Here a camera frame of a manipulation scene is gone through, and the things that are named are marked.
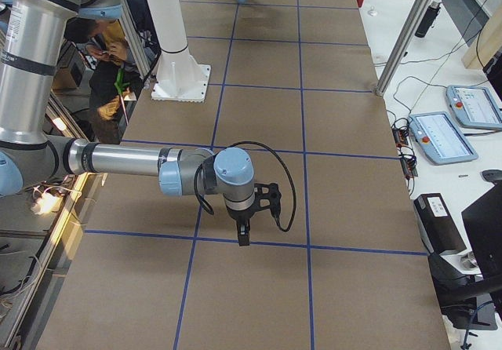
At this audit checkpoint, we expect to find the teach pendant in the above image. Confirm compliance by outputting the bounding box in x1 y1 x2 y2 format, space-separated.
446 86 501 130
409 111 478 165

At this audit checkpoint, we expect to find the person in yellow shirt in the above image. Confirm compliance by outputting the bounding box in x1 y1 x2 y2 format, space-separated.
64 17 144 144

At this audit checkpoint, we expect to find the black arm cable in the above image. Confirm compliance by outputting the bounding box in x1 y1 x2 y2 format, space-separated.
195 141 298 233

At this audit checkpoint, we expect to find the near teach pendant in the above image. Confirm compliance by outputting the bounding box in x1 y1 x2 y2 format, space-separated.
409 111 478 165

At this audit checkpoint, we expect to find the black computer monitor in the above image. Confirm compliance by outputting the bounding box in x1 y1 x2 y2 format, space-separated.
462 184 501 277

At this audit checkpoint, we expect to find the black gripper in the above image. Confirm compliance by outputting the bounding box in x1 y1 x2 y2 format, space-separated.
229 210 254 246

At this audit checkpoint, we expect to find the far teach pendant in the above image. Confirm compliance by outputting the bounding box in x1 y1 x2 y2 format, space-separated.
446 86 501 130

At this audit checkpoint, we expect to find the aluminium frame post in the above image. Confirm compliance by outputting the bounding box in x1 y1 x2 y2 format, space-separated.
374 0 431 97

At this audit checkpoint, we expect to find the black box with label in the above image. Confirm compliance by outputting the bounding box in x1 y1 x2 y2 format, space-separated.
413 193 467 256

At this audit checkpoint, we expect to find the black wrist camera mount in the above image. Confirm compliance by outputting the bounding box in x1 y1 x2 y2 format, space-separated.
253 183 282 217

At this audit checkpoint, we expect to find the black water bottle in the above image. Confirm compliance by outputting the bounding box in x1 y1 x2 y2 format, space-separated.
414 0 442 38

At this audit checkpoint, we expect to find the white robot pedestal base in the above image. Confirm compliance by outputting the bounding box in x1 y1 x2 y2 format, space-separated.
147 0 211 103

